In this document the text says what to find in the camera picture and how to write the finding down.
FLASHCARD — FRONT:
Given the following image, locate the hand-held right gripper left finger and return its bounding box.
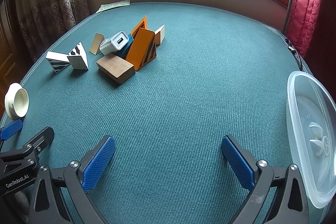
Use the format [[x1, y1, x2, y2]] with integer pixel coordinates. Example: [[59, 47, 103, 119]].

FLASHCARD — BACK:
[[29, 135, 116, 224]]

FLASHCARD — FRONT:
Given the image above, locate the black strap wristwatch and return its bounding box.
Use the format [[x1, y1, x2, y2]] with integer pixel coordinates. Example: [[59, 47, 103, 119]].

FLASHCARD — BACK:
[[285, 38, 302, 69]]

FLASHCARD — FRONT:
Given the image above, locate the orange black-striped wooden wedge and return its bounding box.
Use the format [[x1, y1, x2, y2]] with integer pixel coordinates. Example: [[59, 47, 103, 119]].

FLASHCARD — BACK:
[[125, 28, 157, 71]]

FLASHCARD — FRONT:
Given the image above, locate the white charger adapter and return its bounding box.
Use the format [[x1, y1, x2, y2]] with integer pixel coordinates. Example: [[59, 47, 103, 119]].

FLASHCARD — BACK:
[[99, 31, 134, 56]]

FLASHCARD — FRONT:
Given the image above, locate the brown wooden block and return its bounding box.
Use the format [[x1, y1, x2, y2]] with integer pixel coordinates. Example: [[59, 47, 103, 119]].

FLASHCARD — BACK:
[[96, 53, 136, 85]]

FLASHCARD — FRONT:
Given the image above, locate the plain wooden triangular block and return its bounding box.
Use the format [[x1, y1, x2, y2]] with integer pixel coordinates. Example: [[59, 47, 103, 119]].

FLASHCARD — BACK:
[[89, 33, 106, 55]]

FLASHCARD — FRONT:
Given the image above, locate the pale wooden wedge block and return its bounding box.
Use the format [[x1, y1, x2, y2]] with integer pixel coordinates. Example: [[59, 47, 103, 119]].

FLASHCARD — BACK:
[[154, 24, 165, 45]]

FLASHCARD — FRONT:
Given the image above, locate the blue wooden block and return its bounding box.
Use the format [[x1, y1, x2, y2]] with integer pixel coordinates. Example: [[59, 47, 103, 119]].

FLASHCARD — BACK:
[[115, 40, 135, 60]]

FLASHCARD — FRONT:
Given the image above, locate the white threaded plastic cap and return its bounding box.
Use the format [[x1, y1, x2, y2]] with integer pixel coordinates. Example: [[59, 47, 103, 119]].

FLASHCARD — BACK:
[[4, 83, 29, 119]]

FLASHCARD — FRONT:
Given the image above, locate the white zebra-striped triangular block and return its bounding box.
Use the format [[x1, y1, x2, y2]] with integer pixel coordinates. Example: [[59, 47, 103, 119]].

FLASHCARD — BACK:
[[67, 42, 89, 71]]

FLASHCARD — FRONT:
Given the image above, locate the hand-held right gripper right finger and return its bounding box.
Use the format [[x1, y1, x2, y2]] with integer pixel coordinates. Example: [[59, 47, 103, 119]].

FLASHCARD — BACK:
[[221, 134, 310, 224]]

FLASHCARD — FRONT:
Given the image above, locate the red quilted curtain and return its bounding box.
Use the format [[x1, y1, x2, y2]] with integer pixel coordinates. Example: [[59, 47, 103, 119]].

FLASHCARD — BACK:
[[285, 0, 336, 58]]

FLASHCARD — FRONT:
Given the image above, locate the clear plastic bowl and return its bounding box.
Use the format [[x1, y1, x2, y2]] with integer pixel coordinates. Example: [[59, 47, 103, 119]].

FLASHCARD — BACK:
[[286, 70, 336, 209]]

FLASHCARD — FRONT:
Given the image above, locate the plain orange wooden block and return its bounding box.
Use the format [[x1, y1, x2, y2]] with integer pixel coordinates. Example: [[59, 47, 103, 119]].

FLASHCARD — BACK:
[[130, 16, 149, 37]]

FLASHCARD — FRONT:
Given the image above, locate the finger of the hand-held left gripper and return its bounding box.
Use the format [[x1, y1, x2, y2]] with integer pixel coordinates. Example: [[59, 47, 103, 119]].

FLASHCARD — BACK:
[[0, 119, 24, 141], [0, 126, 55, 161]]

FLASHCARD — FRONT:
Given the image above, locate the person's left hand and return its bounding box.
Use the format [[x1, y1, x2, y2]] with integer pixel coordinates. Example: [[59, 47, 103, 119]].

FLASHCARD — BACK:
[[9, 191, 30, 217]]

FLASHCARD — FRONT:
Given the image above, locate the printed paper sheet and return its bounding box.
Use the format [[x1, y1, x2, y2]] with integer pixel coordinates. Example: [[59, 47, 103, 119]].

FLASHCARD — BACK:
[[96, 0, 131, 14]]

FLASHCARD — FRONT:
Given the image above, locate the green table cloth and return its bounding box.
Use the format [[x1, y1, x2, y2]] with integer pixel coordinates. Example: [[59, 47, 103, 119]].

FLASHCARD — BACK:
[[0, 1, 309, 224]]

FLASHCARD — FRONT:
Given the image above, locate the white zebra-striped rectangular block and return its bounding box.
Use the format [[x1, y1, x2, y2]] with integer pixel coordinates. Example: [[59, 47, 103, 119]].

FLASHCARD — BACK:
[[46, 51, 71, 73]]

